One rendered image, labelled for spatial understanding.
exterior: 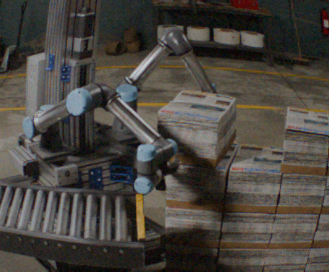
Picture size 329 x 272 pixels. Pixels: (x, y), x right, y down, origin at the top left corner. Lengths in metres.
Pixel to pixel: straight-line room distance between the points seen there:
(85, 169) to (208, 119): 0.76
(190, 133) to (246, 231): 0.59
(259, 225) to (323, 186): 0.43
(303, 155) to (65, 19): 1.48
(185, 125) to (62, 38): 0.85
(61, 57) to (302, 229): 1.63
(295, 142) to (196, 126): 0.50
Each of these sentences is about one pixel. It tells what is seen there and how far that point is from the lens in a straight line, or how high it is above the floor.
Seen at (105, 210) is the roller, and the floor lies 0.80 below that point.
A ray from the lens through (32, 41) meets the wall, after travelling 9.72.
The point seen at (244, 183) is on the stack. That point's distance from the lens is 3.06.
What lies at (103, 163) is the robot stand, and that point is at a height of 0.69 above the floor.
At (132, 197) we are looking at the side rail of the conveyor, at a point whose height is 0.79.
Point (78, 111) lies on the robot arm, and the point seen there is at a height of 1.14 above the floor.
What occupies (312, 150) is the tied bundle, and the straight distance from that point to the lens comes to 2.97.
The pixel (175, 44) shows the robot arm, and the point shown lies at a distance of 3.43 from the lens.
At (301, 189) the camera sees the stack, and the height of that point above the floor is 0.75.
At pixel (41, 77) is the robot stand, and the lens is 3.61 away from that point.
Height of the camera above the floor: 1.98
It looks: 19 degrees down
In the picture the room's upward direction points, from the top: 1 degrees clockwise
